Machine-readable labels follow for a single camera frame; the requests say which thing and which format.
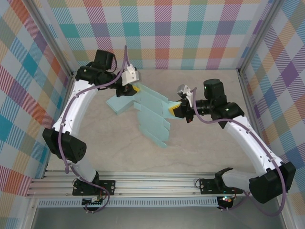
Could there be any light blue slotted paper box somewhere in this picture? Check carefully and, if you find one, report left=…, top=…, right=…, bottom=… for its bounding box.
left=133, top=83, right=182, bottom=148

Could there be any light blue round-flap paper box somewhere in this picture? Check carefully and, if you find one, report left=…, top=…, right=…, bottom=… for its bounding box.
left=106, top=94, right=135, bottom=117

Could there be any small lit circuit board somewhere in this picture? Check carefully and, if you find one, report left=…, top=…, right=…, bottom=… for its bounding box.
left=218, top=195, right=236, bottom=206

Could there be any small green circuit board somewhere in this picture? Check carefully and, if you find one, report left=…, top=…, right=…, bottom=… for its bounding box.
left=82, top=196, right=107, bottom=206

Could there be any aluminium side rail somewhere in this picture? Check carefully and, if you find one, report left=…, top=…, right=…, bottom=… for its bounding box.
left=42, top=71, right=77, bottom=178
left=237, top=69, right=274, bottom=177

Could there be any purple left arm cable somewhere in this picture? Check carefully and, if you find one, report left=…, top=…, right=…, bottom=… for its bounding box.
left=56, top=45, right=131, bottom=214

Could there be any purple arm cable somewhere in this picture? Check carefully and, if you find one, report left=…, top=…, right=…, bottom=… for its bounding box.
left=190, top=87, right=287, bottom=217
left=56, top=45, right=131, bottom=214

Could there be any aluminium corner post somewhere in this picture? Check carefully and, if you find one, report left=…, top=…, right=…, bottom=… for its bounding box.
left=237, top=0, right=286, bottom=77
left=25, top=0, right=77, bottom=79

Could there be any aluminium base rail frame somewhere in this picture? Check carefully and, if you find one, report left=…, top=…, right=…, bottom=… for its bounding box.
left=27, top=169, right=290, bottom=198

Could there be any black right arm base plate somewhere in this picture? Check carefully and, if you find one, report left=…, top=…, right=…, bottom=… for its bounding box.
left=199, top=178, right=244, bottom=195

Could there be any slotted white cable duct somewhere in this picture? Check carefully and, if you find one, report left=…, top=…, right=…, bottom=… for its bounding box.
left=38, top=197, right=219, bottom=208

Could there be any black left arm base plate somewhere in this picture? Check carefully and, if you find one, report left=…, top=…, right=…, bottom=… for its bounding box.
left=72, top=180, right=117, bottom=197

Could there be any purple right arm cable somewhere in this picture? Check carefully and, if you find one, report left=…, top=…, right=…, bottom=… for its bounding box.
left=190, top=87, right=287, bottom=217

